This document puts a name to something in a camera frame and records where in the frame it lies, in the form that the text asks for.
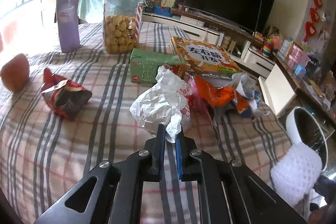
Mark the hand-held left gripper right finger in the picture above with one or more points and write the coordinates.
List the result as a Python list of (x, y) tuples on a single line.
[(179, 161)]

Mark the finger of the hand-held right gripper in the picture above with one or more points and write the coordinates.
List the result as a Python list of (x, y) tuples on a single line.
[(325, 184)]

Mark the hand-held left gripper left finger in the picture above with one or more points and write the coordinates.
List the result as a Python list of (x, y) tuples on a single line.
[(157, 158)]

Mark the white paper bag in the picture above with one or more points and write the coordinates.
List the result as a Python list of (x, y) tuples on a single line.
[(157, 103)]

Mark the white trash bin black liner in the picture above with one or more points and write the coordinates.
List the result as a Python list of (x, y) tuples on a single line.
[(291, 124)]

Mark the red snack packet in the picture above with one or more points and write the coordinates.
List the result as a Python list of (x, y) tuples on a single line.
[(60, 92)]

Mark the clear pink plastic wrapper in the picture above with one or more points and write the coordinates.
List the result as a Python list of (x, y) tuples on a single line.
[(195, 98)]

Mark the orange snack packet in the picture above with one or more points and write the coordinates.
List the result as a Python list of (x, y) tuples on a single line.
[(212, 92)]

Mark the green milk carton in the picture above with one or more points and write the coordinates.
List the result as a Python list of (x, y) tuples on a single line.
[(147, 66)]

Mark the crumpled white blue wrapper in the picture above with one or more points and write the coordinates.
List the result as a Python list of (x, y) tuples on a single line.
[(244, 82)]

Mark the orange children's book box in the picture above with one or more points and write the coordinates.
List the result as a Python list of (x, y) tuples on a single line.
[(204, 56)]

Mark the white side table marble top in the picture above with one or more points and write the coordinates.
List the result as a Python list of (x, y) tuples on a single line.
[(273, 87)]

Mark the pink toy box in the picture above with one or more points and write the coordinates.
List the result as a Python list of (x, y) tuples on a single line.
[(296, 56)]

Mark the clear cookie jar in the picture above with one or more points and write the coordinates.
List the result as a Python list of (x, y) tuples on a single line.
[(118, 32)]

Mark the white television cabinet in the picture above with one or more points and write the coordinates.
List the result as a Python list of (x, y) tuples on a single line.
[(194, 29)]

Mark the red white striped tube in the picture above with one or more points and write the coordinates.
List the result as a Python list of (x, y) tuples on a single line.
[(139, 20)]

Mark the blue toy tray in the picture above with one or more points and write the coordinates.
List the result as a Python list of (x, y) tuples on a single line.
[(162, 11)]

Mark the ferris wheel toy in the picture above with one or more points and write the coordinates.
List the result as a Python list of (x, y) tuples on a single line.
[(151, 2)]

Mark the cream toy box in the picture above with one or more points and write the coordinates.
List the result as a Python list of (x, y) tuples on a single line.
[(168, 1)]

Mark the purple drink bottle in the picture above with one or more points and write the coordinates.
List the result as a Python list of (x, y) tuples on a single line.
[(68, 24)]

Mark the orange fruit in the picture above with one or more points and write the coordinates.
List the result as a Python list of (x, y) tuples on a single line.
[(15, 73)]

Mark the teal covered armchair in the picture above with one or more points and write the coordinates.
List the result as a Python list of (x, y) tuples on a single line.
[(89, 3)]

